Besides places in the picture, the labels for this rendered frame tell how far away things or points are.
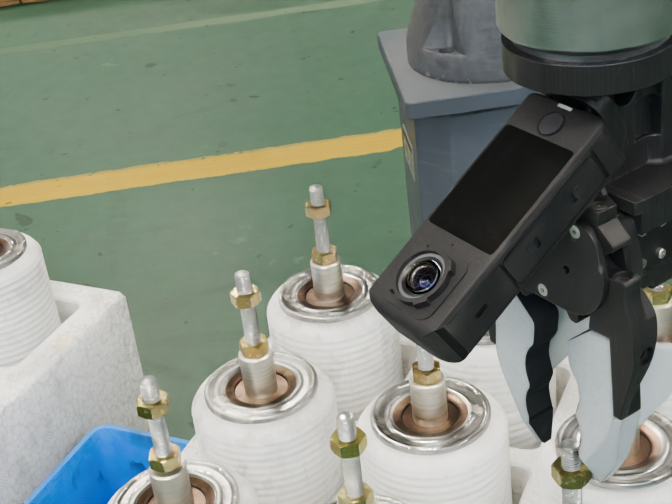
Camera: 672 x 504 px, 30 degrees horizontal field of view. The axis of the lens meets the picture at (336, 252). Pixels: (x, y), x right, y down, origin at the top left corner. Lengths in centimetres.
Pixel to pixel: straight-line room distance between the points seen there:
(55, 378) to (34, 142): 90
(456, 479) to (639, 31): 36
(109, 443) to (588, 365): 58
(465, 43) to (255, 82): 90
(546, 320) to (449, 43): 59
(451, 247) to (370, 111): 134
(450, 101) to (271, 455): 41
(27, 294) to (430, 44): 41
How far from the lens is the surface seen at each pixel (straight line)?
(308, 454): 82
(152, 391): 70
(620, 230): 52
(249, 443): 80
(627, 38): 49
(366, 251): 147
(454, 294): 49
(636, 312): 53
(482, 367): 85
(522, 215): 49
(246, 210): 160
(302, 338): 89
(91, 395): 110
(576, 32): 48
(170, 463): 73
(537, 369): 60
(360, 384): 91
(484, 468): 77
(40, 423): 105
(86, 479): 106
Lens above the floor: 74
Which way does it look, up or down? 30 degrees down
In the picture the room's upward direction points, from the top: 7 degrees counter-clockwise
